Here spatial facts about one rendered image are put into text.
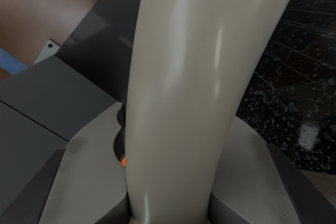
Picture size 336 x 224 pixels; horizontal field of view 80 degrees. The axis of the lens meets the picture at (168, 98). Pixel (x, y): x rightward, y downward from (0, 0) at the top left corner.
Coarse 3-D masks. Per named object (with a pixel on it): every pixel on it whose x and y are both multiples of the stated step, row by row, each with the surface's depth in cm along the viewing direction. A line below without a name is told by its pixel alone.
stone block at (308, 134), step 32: (320, 0) 36; (288, 32) 37; (320, 32) 30; (288, 64) 31; (320, 64) 26; (256, 96) 32; (288, 96) 28; (320, 96) 25; (256, 128) 33; (288, 128) 29; (320, 128) 25; (320, 160) 26
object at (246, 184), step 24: (240, 120) 10; (240, 144) 9; (264, 144) 9; (216, 168) 8; (240, 168) 8; (264, 168) 8; (216, 192) 7; (240, 192) 7; (264, 192) 7; (216, 216) 7; (240, 216) 6; (264, 216) 6; (288, 216) 6
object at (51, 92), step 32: (64, 64) 98; (0, 96) 63; (32, 96) 72; (64, 96) 83; (96, 96) 98; (0, 128) 57; (32, 128) 63; (64, 128) 72; (0, 160) 51; (32, 160) 57; (0, 192) 47
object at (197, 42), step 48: (144, 0) 4; (192, 0) 3; (240, 0) 3; (288, 0) 4; (144, 48) 4; (192, 48) 4; (240, 48) 4; (144, 96) 4; (192, 96) 4; (240, 96) 5; (144, 144) 5; (192, 144) 5; (144, 192) 6; (192, 192) 6
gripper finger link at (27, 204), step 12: (60, 156) 8; (48, 168) 8; (36, 180) 7; (48, 180) 7; (24, 192) 7; (36, 192) 7; (48, 192) 7; (12, 204) 6; (24, 204) 6; (36, 204) 6; (0, 216) 6; (12, 216) 6; (24, 216) 6; (36, 216) 6
